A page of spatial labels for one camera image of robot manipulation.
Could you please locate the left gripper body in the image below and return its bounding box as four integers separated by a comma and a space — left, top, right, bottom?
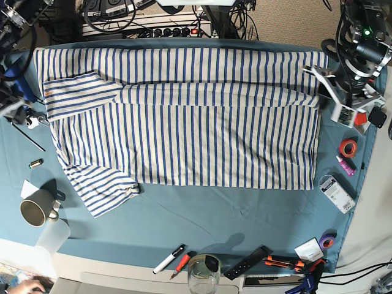
326, 67, 386, 107

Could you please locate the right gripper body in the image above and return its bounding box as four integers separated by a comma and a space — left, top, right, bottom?
1, 79, 31, 124

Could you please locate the blue white striped T-shirt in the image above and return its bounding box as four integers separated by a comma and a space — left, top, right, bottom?
34, 48, 328, 217

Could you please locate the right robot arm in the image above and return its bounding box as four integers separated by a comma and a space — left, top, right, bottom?
1, 1, 53, 125

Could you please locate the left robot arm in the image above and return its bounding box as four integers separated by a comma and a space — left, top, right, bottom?
303, 1, 391, 110

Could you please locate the black allen key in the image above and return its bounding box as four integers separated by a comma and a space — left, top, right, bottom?
11, 122, 46, 152

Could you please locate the blue device with black knob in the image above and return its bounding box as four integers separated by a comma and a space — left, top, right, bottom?
5, 58, 37, 103

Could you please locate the white metal small part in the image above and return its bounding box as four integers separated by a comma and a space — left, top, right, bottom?
25, 112, 50, 129

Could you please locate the red cube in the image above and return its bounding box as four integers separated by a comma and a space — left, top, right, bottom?
355, 112, 367, 126

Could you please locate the white printed paper sheet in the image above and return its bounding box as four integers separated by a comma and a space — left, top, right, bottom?
354, 122, 371, 136

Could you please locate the red tape roll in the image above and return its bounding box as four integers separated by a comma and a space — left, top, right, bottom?
339, 138, 358, 158

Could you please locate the small brass cylinder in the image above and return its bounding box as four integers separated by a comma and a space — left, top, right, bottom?
29, 159, 43, 168

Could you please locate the pink glue tube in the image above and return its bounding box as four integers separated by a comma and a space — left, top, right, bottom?
336, 156, 355, 176

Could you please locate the white paper note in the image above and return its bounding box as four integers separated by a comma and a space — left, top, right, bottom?
20, 179, 39, 199

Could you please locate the grey ceramic mug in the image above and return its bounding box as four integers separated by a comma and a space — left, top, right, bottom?
20, 189, 59, 227

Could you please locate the clear plastic screw box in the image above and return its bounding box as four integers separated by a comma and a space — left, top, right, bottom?
318, 175, 356, 214

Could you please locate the translucent plastic cup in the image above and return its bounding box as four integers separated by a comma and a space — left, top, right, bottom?
36, 219, 70, 255

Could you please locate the purple tape roll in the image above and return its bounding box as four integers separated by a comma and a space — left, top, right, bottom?
318, 233, 336, 250

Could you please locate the white card box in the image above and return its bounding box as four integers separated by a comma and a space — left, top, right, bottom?
295, 238, 324, 262

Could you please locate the teal table cloth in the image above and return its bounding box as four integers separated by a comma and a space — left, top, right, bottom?
0, 38, 388, 274

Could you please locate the black remote control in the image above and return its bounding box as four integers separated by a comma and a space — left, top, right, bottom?
224, 246, 272, 281

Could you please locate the blue black spring clamp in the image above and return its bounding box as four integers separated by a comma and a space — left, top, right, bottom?
285, 258, 326, 294

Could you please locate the orange black utility knife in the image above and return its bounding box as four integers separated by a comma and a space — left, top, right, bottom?
263, 255, 305, 273

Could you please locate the white black marker pen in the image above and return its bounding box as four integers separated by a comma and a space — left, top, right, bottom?
153, 244, 186, 274

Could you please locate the clear drinking glass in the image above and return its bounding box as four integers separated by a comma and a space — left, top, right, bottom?
187, 254, 221, 294

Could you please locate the black square mount plate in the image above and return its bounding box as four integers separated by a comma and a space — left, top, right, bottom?
368, 107, 387, 129

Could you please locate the red handled screwdriver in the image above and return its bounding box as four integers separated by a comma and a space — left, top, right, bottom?
170, 251, 197, 280

